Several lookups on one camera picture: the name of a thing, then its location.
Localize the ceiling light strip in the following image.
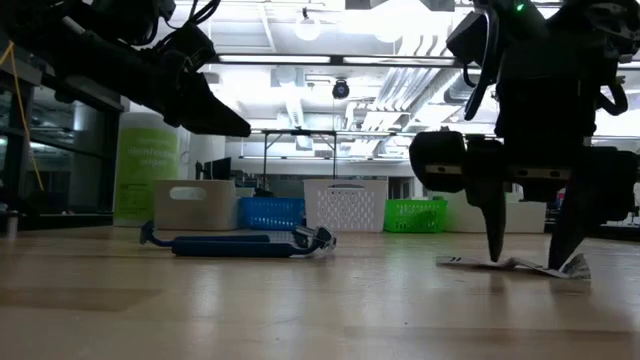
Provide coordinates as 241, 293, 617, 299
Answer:
214, 52, 464, 70

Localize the wide white plastic bin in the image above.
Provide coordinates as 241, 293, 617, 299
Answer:
442, 191, 548, 235

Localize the yellow power cable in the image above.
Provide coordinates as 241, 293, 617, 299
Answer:
0, 39, 46, 193

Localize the green plastic basket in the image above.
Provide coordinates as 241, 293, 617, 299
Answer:
382, 198, 449, 234

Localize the blue plastic basket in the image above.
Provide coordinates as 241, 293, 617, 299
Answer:
237, 196, 307, 232

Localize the narrow white plastic bin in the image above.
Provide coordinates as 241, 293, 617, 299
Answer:
152, 179, 240, 232

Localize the white perforated plastic basket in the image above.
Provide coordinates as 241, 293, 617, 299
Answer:
302, 178, 389, 235

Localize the round ceiling lamp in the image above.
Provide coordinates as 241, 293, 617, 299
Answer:
294, 7, 321, 42

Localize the blue disposable razor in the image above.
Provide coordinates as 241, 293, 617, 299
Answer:
292, 224, 317, 247
138, 219, 272, 249
170, 225, 338, 260

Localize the black aluminium mount frame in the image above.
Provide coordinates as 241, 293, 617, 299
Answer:
0, 212, 115, 232
543, 222, 640, 243

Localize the clear plastic packet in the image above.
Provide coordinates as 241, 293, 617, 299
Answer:
435, 252, 592, 280

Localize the black computer monitor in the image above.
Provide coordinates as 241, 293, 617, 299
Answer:
194, 156, 234, 182

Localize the black overhead frame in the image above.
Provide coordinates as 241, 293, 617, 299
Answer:
249, 128, 501, 194

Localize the green wipes canister white lid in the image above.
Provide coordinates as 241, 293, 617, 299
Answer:
113, 111, 182, 228

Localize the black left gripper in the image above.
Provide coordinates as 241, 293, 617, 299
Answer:
149, 22, 252, 139

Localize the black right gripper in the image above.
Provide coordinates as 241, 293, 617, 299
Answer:
408, 64, 640, 272

